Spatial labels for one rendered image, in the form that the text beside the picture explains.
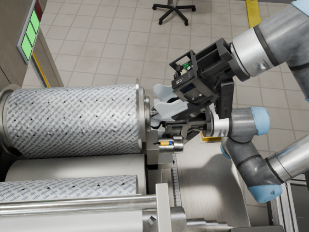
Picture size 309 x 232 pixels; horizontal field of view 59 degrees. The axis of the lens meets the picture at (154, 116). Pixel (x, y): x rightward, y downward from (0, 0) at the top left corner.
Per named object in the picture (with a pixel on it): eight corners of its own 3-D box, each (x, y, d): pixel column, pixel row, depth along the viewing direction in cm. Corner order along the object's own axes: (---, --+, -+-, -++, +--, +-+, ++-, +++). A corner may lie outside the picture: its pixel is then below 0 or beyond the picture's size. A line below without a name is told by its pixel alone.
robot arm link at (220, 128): (219, 118, 77) (225, 143, 72) (203, 119, 77) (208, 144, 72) (224, 102, 71) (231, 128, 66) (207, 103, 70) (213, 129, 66)
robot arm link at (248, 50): (266, 44, 49) (280, 77, 45) (242, 57, 52) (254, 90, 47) (248, 18, 45) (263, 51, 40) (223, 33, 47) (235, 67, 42)
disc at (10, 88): (24, 168, 57) (-12, 132, 45) (21, 169, 57) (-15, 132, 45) (37, 111, 65) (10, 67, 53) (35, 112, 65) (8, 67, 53)
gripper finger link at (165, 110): (137, 107, 55) (173, 84, 51) (156, 119, 59) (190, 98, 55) (138, 120, 53) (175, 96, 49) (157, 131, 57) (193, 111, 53)
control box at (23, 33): (29, 65, 78) (19, 45, 73) (26, 65, 78) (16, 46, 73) (44, 13, 93) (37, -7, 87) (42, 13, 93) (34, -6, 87)
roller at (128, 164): (147, 221, 57) (145, 203, 47) (23, 228, 56) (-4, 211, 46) (145, 168, 64) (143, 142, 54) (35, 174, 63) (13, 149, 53)
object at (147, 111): (149, 95, 52) (148, 96, 60) (139, 95, 52) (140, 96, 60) (151, 133, 52) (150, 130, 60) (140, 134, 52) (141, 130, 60)
